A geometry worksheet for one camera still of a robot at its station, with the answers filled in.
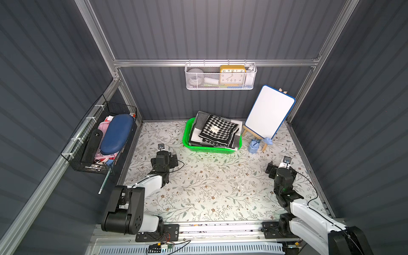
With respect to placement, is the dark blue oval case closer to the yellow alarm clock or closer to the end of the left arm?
the end of the left arm

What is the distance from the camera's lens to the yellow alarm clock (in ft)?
2.90

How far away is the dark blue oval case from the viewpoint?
2.07 feet

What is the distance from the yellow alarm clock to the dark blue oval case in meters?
0.55
